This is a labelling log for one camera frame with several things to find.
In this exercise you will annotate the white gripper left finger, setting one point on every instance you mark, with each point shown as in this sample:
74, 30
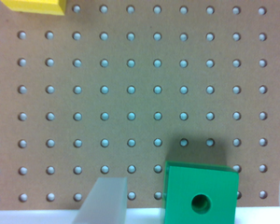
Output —
106, 202

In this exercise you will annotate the green block with hole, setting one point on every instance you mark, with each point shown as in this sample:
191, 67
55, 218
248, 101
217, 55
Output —
199, 194

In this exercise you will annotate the yellow block with hole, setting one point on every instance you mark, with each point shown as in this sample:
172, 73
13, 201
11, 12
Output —
48, 7

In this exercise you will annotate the brown perforated pegboard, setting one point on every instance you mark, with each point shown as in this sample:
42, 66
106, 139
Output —
119, 87

